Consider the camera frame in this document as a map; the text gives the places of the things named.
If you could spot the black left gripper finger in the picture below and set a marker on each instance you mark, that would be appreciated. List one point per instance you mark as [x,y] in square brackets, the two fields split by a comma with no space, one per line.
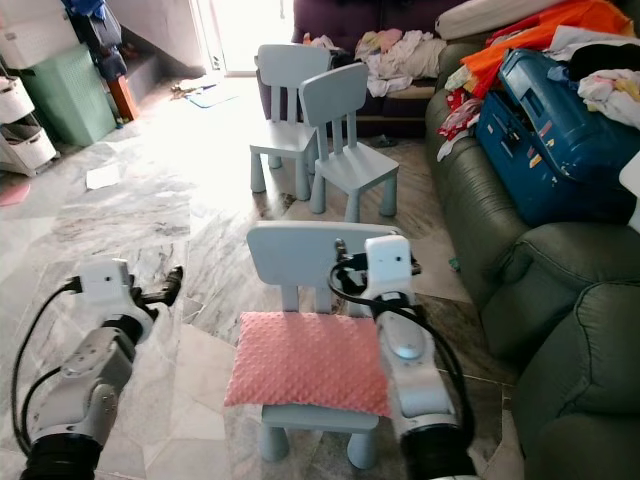
[174,280]

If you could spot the pink dotted pillow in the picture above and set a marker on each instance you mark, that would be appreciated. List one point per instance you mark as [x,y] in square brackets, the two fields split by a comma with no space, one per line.
[305,362]

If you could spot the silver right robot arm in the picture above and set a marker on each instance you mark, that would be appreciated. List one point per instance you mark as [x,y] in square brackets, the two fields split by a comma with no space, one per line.
[420,375]

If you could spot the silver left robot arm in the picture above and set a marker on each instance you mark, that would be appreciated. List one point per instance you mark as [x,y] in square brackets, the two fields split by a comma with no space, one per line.
[95,375]

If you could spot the green leather sofa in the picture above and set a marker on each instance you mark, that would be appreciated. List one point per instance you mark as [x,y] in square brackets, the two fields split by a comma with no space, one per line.
[490,225]

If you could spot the dark purple sofa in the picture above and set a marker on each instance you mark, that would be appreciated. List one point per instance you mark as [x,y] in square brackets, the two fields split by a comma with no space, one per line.
[325,20]

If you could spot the light blue child chair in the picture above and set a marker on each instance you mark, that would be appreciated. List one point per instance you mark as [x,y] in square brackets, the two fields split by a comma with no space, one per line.
[305,252]
[285,70]
[335,105]

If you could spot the white paper sheet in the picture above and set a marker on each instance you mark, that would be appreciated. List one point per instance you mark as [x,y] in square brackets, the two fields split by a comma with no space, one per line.
[102,178]

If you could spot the pink flat floor item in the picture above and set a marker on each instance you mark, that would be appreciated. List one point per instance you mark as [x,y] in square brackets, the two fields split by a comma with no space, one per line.
[12,193]

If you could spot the pale blue door mat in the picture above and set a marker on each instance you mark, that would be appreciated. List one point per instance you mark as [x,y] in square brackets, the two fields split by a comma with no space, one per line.
[212,97]

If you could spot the red patterned cloth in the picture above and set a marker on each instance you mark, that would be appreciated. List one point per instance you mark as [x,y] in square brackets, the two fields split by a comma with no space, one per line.
[460,118]

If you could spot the green storage bin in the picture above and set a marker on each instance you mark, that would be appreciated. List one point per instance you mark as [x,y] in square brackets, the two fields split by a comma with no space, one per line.
[70,95]

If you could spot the white drawer trolley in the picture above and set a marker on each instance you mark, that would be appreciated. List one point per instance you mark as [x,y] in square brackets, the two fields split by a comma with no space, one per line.
[22,125]

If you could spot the pile of pale clothes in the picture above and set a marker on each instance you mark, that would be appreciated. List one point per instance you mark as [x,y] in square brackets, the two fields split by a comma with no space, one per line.
[405,55]

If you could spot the dark blue hanging bag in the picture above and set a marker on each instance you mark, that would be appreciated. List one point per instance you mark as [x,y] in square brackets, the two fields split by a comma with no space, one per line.
[95,30]

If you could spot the white storage box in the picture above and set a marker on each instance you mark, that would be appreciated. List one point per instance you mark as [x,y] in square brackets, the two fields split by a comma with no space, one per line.
[35,35]

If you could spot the long white cushion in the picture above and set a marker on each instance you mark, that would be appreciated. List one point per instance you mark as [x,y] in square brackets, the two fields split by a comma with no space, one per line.
[495,15]

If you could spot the orange cloth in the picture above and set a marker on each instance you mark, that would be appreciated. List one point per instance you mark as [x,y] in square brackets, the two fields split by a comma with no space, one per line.
[530,35]

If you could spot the white crumpled garment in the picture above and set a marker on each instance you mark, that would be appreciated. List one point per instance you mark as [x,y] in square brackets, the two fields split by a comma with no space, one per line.
[610,95]

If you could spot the black garment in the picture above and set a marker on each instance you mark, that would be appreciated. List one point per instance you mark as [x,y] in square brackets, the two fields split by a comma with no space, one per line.
[605,60]

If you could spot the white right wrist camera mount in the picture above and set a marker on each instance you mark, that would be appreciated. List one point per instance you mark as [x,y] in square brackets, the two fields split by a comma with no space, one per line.
[390,265]

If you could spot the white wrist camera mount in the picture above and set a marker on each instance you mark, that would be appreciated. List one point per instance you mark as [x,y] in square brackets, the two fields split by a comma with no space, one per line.
[108,285]
[390,265]

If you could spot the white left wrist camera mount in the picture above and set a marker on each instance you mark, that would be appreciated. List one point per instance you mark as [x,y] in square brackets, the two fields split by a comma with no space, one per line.
[108,285]

